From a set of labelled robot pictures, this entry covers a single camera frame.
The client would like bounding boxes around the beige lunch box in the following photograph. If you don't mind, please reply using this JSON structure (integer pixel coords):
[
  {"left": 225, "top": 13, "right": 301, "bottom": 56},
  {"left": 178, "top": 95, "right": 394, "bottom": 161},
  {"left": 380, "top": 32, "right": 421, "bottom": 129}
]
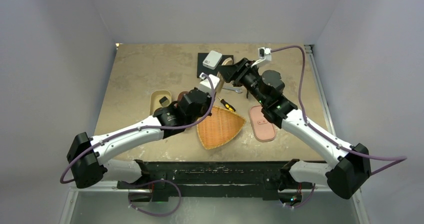
[{"left": 149, "top": 90, "right": 172, "bottom": 115}]

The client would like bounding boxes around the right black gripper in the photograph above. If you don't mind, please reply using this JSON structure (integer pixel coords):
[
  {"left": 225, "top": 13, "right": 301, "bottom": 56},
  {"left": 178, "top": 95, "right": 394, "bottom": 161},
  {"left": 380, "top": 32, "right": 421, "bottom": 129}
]
[{"left": 217, "top": 58, "right": 268, "bottom": 106}]

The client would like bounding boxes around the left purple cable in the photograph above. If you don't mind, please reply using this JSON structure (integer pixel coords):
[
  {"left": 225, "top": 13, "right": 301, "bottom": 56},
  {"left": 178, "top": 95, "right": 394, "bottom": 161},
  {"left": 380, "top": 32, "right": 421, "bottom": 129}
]
[{"left": 59, "top": 73, "right": 183, "bottom": 218}]

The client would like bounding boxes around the black table front frame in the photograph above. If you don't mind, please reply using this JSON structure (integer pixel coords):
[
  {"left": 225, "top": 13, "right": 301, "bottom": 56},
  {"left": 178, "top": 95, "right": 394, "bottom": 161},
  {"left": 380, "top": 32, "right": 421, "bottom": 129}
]
[{"left": 117, "top": 161, "right": 312, "bottom": 206}]

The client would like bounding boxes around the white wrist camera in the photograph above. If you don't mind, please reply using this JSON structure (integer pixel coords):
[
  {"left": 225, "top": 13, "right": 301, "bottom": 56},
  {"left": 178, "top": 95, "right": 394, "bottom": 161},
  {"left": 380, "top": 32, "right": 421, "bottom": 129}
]
[
  {"left": 198, "top": 72, "right": 220, "bottom": 95},
  {"left": 251, "top": 47, "right": 272, "bottom": 68}
]

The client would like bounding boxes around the black sushi piece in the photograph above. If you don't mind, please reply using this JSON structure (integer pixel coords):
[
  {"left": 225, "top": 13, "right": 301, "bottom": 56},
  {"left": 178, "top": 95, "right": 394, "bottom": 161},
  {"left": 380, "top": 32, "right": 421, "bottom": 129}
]
[{"left": 159, "top": 96, "right": 170, "bottom": 107}]

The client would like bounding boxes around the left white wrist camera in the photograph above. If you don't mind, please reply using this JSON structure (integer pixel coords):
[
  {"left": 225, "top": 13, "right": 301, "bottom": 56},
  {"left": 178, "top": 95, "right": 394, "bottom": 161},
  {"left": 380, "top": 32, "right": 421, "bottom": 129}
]
[{"left": 198, "top": 72, "right": 220, "bottom": 95}]

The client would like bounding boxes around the pink lunch box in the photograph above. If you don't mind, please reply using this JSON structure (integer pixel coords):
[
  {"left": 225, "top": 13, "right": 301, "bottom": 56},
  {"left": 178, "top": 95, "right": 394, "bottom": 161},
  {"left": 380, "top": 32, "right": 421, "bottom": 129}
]
[{"left": 177, "top": 91, "right": 189, "bottom": 106}]

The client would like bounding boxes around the aluminium rail right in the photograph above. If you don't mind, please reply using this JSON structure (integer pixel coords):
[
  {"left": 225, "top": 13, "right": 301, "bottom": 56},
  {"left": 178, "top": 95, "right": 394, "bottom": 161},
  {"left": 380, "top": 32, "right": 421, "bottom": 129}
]
[{"left": 304, "top": 44, "right": 347, "bottom": 170}]

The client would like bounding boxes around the purple cable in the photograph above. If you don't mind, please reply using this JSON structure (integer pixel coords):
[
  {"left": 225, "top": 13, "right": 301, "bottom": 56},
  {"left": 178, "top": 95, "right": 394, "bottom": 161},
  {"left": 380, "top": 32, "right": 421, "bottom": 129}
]
[
  {"left": 59, "top": 73, "right": 183, "bottom": 218},
  {"left": 269, "top": 45, "right": 408, "bottom": 210}
]

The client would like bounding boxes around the black foam block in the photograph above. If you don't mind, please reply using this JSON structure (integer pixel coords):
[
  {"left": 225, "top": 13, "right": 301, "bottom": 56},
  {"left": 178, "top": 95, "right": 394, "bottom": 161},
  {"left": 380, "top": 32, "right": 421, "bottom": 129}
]
[{"left": 196, "top": 52, "right": 234, "bottom": 77}]

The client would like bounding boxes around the woven bamboo basket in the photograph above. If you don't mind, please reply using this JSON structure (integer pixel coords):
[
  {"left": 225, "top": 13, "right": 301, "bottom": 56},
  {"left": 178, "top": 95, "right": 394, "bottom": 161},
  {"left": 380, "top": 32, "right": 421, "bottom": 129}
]
[{"left": 196, "top": 106, "right": 246, "bottom": 150}]

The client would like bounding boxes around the pink lunch box lid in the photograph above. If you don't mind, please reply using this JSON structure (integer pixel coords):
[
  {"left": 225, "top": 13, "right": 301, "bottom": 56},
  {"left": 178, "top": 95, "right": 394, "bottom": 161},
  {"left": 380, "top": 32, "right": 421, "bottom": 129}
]
[{"left": 248, "top": 105, "right": 276, "bottom": 142}]

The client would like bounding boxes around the yellow black screwdriver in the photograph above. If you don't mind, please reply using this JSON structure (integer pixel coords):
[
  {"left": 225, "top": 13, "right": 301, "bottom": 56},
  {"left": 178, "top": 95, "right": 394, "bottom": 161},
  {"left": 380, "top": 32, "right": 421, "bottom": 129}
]
[{"left": 218, "top": 96, "right": 236, "bottom": 112}]

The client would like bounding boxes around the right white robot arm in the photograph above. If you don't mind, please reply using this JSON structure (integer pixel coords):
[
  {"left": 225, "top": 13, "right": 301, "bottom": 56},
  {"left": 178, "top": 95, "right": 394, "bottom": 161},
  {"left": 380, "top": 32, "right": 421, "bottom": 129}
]
[{"left": 217, "top": 58, "right": 371, "bottom": 200}]

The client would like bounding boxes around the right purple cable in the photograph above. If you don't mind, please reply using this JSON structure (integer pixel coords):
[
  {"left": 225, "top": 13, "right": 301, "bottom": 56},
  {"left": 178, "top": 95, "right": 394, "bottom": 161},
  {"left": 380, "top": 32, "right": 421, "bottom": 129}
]
[{"left": 269, "top": 45, "right": 408, "bottom": 210}]

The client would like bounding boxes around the silver wrench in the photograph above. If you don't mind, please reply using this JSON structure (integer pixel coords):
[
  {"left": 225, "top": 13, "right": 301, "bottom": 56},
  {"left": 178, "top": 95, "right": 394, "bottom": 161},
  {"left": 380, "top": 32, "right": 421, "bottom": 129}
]
[{"left": 222, "top": 86, "right": 243, "bottom": 94}]

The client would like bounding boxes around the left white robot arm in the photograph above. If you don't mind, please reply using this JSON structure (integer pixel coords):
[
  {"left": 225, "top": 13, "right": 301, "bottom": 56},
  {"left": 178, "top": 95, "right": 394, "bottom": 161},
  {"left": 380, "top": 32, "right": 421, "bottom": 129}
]
[{"left": 60, "top": 87, "right": 216, "bottom": 189}]

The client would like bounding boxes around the white small box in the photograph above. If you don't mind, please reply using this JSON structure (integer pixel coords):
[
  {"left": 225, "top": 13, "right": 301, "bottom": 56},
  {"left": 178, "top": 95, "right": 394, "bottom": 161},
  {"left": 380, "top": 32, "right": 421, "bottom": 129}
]
[{"left": 202, "top": 50, "right": 223, "bottom": 70}]

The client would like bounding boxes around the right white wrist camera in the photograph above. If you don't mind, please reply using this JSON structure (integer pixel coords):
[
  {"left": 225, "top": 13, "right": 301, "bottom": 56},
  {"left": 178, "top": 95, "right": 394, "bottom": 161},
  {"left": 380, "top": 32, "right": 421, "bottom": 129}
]
[{"left": 251, "top": 47, "right": 272, "bottom": 68}]

